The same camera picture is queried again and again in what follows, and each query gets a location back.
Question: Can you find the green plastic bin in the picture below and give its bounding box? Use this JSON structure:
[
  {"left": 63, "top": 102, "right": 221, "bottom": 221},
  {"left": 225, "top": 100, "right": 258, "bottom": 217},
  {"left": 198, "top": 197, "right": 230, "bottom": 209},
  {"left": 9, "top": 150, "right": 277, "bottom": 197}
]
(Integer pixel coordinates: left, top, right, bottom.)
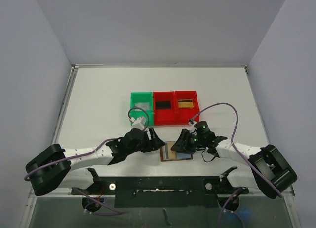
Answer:
[{"left": 130, "top": 92, "right": 154, "bottom": 126}]

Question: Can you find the right red plastic bin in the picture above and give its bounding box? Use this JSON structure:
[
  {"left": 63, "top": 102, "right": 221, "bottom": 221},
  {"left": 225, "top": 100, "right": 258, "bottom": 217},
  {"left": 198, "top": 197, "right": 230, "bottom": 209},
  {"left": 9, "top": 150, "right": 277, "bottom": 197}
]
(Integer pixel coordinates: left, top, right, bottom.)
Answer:
[{"left": 175, "top": 91, "right": 200, "bottom": 125}]

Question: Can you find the red plastic bin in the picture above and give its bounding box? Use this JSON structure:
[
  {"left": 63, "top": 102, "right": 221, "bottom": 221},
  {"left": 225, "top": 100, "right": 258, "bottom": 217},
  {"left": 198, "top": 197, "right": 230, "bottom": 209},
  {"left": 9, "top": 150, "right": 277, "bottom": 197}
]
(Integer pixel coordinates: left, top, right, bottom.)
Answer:
[
  {"left": 175, "top": 91, "right": 200, "bottom": 125},
  {"left": 153, "top": 91, "right": 176, "bottom": 126}
]

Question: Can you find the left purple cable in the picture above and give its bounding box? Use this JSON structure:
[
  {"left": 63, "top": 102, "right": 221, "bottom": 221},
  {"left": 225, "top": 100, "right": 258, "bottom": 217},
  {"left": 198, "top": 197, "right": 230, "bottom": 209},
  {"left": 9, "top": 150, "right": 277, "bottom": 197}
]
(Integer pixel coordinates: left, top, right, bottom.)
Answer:
[{"left": 24, "top": 107, "right": 150, "bottom": 216}]

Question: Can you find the brown leather card holder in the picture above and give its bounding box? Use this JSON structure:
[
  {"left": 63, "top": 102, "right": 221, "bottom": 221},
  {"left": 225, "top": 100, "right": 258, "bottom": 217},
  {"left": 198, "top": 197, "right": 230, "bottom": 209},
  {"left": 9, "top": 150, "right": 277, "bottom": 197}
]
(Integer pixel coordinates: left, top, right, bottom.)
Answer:
[{"left": 160, "top": 141, "right": 193, "bottom": 162}]

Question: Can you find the gold card with grey stripe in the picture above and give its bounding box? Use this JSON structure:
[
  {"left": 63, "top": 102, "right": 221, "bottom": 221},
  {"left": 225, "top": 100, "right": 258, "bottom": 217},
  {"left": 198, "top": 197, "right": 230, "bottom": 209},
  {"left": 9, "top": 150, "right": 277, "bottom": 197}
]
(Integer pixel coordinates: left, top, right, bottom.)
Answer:
[{"left": 163, "top": 142, "right": 177, "bottom": 160}]

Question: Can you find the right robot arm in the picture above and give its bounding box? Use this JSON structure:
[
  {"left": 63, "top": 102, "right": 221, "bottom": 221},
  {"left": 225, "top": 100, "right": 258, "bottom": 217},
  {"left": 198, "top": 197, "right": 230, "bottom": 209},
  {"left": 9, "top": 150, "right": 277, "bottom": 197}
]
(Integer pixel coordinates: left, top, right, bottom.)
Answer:
[{"left": 171, "top": 121, "right": 298, "bottom": 199}]

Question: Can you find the black card in red bin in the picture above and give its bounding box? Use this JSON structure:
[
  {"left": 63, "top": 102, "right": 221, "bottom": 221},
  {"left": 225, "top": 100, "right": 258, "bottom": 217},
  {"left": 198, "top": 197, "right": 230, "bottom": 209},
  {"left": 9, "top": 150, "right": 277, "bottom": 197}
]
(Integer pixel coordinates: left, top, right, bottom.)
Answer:
[{"left": 155, "top": 101, "right": 172, "bottom": 110}]

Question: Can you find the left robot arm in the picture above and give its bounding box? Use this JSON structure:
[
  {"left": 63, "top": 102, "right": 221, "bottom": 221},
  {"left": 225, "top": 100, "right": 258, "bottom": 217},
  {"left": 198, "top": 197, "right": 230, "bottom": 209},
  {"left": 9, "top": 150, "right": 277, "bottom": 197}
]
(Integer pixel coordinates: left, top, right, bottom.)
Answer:
[{"left": 24, "top": 128, "right": 165, "bottom": 196}]

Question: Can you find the silver card in green bin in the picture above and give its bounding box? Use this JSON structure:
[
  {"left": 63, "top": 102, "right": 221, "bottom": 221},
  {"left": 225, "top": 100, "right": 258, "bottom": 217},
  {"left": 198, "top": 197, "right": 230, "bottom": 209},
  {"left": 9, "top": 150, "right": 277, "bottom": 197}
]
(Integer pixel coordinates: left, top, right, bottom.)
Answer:
[{"left": 134, "top": 102, "right": 151, "bottom": 111}]

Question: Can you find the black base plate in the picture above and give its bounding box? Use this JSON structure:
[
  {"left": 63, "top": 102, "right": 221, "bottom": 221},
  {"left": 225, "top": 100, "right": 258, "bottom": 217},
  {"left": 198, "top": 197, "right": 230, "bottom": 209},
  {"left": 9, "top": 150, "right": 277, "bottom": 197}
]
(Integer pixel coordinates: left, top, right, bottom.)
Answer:
[{"left": 71, "top": 176, "right": 236, "bottom": 208}]

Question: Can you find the gold card in red bin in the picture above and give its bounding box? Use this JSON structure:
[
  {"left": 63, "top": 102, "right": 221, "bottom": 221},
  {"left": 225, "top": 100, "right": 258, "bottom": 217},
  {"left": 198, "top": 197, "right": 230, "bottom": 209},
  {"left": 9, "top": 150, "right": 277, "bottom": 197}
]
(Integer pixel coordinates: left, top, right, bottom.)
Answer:
[{"left": 177, "top": 99, "right": 194, "bottom": 109}]

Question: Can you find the middle red plastic bin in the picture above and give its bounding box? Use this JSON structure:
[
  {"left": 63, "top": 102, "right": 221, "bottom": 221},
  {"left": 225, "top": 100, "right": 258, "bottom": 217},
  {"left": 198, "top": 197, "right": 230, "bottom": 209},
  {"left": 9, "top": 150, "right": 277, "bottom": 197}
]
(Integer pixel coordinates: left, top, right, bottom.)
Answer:
[{"left": 153, "top": 91, "right": 176, "bottom": 126}]

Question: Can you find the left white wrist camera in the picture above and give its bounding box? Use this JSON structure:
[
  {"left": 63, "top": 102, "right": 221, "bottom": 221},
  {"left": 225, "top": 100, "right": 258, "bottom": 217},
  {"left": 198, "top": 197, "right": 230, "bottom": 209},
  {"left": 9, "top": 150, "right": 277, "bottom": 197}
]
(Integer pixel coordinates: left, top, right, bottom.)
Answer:
[{"left": 129, "top": 116, "right": 147, "bottom": 130}]

